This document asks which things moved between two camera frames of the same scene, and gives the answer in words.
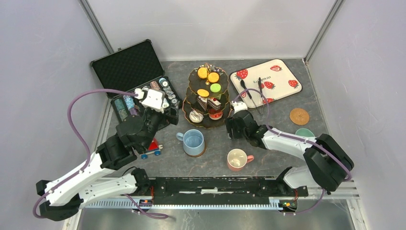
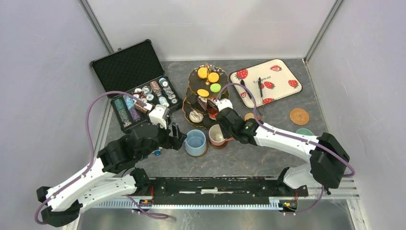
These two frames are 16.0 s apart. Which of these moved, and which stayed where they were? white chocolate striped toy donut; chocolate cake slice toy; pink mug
Moved: pink mug
Stayed: chocolate cake slice toy; white chocolate striped toy donut
